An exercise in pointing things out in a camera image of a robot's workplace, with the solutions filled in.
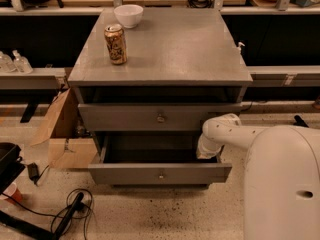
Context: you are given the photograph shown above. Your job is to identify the clear sanitizer bottle right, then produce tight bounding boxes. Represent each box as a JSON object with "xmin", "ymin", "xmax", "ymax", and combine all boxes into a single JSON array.
[{"xmin": 13, "ymin": 50, "xmax": 33, "ymax": 74}]

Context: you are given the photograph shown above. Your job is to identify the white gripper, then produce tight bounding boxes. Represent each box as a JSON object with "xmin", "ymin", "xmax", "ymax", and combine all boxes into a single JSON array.
[{"xmin": 196, "ymin": 150, "xmax": 218, "ymax": 159}]

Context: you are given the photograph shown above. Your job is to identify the black bin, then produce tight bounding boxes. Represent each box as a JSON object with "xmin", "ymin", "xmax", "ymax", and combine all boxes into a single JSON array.
[{"xmin": 0, "ymin": 142, "xmax": 25, "ymax": 193}]

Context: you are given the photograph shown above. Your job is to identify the red plastic cup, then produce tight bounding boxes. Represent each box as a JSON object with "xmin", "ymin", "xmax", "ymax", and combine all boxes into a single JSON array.
[{"xmin": 0, "ymin": 182, "xmax": 22, "ymax": 204}]

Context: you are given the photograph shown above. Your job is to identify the grey top drawer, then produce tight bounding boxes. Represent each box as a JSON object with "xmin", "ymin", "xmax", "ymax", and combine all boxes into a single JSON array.
[{"xmin": 78, "ymin": 103, "xmax": 241, "ymax": 131}]

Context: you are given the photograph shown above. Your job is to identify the gold soda can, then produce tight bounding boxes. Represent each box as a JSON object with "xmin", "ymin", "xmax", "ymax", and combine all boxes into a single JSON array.
[{"xmin": 104, "ymin": 24, "xmax": 127, "ymax": 65}]

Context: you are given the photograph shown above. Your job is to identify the small white pump bottle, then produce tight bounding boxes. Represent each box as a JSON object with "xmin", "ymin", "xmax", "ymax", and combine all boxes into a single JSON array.
[{"xmin": 237, "ymin": 42, "xmax": 245, "ymax": 54}]

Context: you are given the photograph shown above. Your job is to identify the black coiled cable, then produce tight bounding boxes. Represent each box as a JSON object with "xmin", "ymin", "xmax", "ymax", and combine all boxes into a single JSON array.
[{"xmin": 0, "ymin": 187, "xmax": 95, "ymax": 240}]

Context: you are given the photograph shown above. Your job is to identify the open cardboard box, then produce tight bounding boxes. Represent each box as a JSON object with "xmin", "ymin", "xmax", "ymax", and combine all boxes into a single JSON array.
[{"xmin": 30, "ymin": 89, "xmax": 97, "ymax": 169}]

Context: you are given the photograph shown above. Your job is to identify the black stand leg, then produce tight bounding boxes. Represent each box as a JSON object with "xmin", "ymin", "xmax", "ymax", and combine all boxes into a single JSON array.
[{"xmin": 0, "ymin": 192, "xmax": 84, "ymax": 240}]

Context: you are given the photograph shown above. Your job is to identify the grey drawer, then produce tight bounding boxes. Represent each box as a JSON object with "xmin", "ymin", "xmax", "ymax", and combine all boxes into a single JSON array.
[
  {"xmin": 78, "ymin": 103, "xmax": 241, "ymax": 131},
  {"xmin": 89, "ymin": 132, "xmax": 232, "ymax": 186}
]

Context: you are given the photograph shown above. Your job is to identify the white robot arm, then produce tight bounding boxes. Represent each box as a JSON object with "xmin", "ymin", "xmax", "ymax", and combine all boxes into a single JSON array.
[{"xmin": 197, "ymin": 114, "xmax": 320, "ymax": 240}]

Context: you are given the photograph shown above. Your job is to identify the white ceramic bowl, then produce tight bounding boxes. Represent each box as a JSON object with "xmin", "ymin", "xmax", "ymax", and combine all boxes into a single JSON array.
[{"xmin": 114, "ymin": 4, "xmax": 144, "ymax": 28}]

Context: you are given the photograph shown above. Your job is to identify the black power adapter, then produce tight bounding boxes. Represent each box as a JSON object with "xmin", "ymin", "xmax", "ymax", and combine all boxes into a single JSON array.
[{"xmin": 27, "ymin": 163, "xmax": 40, "ymax": 181}]

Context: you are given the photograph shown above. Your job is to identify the clear sanitizer bottle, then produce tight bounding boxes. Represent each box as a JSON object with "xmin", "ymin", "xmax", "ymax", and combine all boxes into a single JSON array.
[
  {"xmin": 13, "ymin": 50, "xmax": 33, "ymax": 74},
  {"xmin": 0, "ymin": 51, "xmax": 16, "ymax": 73}
]

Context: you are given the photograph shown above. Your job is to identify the grey drawer cabinet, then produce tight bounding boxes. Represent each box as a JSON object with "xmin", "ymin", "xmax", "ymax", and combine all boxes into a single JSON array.
[{"xmin": 67, "ymin": 7, "xmax": 254, "ymax": 189}]

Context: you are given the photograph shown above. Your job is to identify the clear sanitizer bottle left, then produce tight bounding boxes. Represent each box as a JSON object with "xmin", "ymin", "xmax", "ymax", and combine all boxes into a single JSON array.
[{"xmin": 0, "ymin": 51, "xmax": 16, "ymax": 73}]

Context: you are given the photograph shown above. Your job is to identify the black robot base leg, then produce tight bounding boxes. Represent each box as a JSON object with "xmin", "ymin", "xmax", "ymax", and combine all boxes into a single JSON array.
[{"xmin": 294, "ymin": 115, "xmax": 308, "ymax": 128}]

